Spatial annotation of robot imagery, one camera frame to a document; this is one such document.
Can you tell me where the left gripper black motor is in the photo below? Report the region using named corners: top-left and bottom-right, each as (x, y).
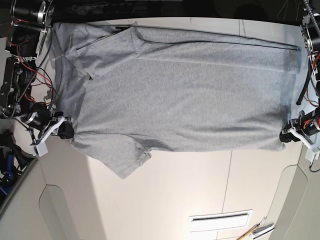
top-left (279, 109), bottom-right (320, 152)

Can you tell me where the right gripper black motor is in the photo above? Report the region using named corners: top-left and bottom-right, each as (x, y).
top-left (20, 101), bottom-right (75, 144)

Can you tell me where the grey T-shirt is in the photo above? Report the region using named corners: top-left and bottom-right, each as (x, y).
top-left (52, 23), bottom-right (301, 179)

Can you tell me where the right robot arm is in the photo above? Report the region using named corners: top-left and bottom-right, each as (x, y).
top-left (0, 0), bottom-right (74, 145)

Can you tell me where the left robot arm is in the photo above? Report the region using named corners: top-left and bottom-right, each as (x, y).
top-left (279, 0), bottom-right (320, 154)

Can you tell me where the blue and black equipment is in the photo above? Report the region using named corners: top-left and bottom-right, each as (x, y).
top-left (0, 129), bottom-right (35, 198)

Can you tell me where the white ceiling air vent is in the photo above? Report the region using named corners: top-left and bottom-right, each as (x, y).
top-left (189, 209), bottom-right (253, 233)

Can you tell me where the white flat device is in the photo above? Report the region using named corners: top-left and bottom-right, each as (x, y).
top-left (250, 223), bottom-right (275, 240)

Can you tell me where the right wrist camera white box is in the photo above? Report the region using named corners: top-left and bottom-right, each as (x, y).
top-left (30, 142), bottom-right (48, 157)

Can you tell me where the wooden handled tool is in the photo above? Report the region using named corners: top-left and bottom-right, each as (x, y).
top-left (237, 216), bottom-right (267, 240)

